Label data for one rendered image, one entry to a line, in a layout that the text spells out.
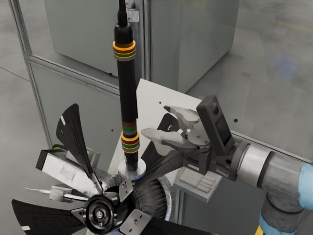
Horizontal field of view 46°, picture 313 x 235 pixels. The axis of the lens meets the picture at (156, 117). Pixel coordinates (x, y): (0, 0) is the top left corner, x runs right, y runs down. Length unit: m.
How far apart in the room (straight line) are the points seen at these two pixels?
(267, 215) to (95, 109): 1.53
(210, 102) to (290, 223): 0.28
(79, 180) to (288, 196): 0.84
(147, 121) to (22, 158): 1.89
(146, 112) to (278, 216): 0.74
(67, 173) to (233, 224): 1.10
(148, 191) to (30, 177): 1.81
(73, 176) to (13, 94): 2.49
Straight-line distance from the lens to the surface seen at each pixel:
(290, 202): 0.72
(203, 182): 1.65
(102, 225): 1.14
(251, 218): 2.06
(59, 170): 1.42
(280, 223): 0.78
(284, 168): 0.70
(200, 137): 0.73
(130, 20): 1.35
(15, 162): 3.10
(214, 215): 2.19
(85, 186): 1.35
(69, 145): 1.29
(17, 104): 3.66
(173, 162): 1.04
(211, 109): 0.68
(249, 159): 0.71
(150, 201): 1.24
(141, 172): 0.93
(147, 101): 1.36
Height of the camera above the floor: 2.15
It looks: 41 degrees down
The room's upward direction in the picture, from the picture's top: straight up
